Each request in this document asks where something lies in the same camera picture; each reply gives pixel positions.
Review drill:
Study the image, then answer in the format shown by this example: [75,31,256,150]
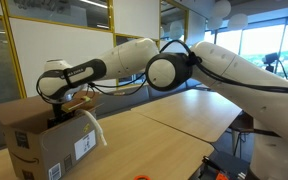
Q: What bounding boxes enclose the black tool case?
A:
[188,150,252,180]

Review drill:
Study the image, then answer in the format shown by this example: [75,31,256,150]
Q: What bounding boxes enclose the small orange black tool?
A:
[214,171,230,180]

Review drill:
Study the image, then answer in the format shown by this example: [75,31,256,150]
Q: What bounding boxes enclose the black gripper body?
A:
[47,103,74,130]

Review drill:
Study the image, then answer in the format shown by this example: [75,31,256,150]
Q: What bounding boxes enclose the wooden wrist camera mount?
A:
[62,95,92,113]

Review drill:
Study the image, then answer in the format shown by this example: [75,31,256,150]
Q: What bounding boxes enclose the brown chair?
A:
[228,111,262,158]

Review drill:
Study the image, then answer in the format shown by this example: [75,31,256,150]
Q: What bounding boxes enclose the open cardboard shipping box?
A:
[0,91,104,180]

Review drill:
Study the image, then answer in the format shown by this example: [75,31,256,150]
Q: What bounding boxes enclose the white globe pendant lamp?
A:
[206,16,224,31]
[211,0,232,19]
[227,13,249,31]
[168,20,185,41]

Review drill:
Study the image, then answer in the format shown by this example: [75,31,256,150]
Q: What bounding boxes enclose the grey upholstered bench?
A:
[0,78,212,155]

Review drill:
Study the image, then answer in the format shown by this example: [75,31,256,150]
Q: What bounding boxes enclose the white braided rope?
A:
[74,109,108,147]

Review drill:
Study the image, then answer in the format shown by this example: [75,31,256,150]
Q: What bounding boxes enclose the black camera on tripod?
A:
[261,51,288,80]

